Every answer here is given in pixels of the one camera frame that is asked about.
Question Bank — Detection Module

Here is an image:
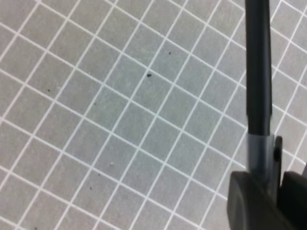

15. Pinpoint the black pen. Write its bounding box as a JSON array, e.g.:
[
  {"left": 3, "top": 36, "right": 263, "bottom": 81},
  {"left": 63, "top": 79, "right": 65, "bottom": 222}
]
[{"left": 245, "top": 0, "right": 272, "bottom": 136}]

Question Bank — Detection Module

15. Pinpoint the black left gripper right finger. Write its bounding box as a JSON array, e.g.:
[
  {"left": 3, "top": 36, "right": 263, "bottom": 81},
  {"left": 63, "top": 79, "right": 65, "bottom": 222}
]
[{"left": 277, "top": 171, "right": 307, "bottom": 230}]

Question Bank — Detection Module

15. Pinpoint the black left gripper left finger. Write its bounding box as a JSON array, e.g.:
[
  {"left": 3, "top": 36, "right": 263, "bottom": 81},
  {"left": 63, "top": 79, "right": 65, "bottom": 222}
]
[{"left": 227, "top": 171, "right": 295, "bottom": 230}]

